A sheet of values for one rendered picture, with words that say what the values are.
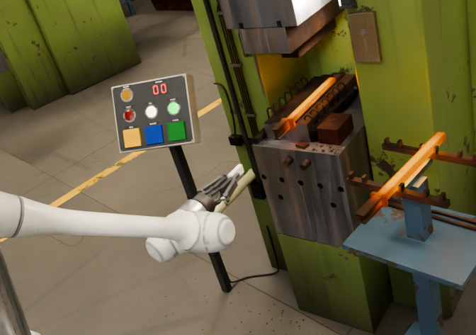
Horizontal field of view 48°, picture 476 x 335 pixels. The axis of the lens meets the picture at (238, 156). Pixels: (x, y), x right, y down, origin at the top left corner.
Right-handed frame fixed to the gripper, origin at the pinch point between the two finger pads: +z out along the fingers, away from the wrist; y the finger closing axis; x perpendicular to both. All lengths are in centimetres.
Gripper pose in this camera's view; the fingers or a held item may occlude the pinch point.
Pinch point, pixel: (235, 173)
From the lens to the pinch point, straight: 179.6
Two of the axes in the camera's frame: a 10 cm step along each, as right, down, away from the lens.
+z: 5.6, -5.3, 6.3
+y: 7.8, 1.1, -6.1
